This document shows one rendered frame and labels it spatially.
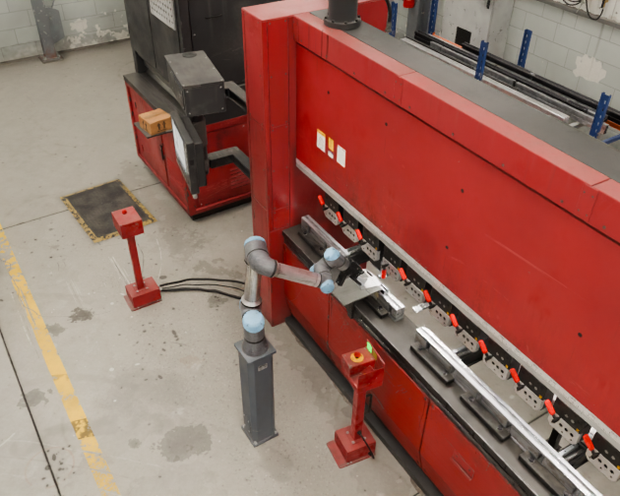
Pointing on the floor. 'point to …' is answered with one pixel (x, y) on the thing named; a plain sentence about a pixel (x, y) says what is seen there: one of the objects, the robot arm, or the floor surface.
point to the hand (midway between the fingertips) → (361, 282)
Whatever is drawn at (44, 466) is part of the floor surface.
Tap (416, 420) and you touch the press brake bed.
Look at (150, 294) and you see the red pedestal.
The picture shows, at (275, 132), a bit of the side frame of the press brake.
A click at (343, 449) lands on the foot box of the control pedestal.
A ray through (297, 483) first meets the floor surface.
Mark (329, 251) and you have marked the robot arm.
